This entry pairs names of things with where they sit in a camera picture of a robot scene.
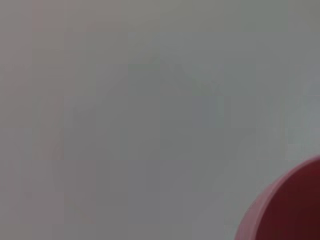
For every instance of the pink plastic bowl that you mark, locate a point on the pink plastic bowl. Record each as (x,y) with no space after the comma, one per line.
(295,205)

